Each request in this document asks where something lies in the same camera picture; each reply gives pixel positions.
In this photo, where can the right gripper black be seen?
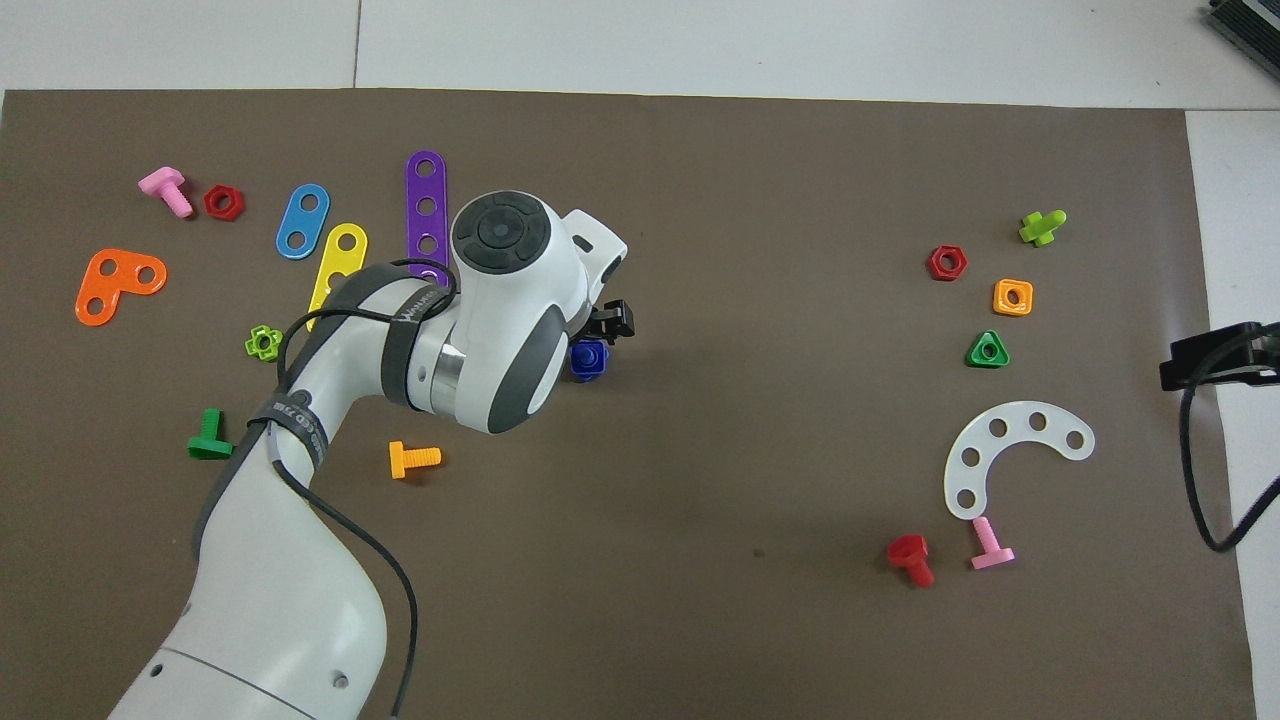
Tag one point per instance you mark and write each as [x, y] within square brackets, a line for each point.
[1270, 352]

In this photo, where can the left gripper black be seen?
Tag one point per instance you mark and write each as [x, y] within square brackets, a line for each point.
[612, 322]

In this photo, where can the dark blue square nut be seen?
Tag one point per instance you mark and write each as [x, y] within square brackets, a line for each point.
[590, 352]

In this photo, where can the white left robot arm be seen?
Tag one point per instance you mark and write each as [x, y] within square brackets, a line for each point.
[300, 600]

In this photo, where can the light green cross screw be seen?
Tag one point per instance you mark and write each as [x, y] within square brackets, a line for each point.
[1040, 230]

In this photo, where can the orange square plastic nut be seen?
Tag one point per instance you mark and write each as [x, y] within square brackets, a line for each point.
[1000, 305]

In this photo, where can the green triangular plastic nut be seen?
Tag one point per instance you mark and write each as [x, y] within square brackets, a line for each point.
[975, 360]

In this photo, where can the orange plastic screw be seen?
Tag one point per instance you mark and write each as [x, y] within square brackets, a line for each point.
[420, 458]

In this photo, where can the pink plastic screw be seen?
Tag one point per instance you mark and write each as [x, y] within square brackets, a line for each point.
[163, 183]
[985, 535]

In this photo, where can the red hexagonal plastic nut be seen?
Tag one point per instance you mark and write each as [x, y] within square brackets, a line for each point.
[210, 203]
[935, 263]

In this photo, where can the red hexagon-head plastic screw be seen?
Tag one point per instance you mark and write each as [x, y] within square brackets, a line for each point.
[908, 550]

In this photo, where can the light green cross nut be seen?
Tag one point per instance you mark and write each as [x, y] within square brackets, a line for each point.
[250, 344]

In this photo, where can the dark green plastic screw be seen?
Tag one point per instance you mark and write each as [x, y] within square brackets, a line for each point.
[208, 428]

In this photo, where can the white curved five-hole plate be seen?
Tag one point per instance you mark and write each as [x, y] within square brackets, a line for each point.
[1018, 420]

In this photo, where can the purple four-hole plastic plate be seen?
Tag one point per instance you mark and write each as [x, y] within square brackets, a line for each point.
[426, 225]

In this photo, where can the brown table mat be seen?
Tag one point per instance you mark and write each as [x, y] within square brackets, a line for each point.
[760, 500]

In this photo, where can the yellow three-hole plastic plate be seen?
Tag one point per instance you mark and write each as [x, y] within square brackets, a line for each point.
[342, 261]

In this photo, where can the blue two-hole plastic plate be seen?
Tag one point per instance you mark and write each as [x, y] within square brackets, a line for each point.
[302, 222]

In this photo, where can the grey ribbed metal box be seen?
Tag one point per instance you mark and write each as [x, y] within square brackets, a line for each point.
[1250, 20]

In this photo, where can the orange heart-shaped plastic plate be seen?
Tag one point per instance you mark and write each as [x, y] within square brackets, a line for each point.
[120, 285]

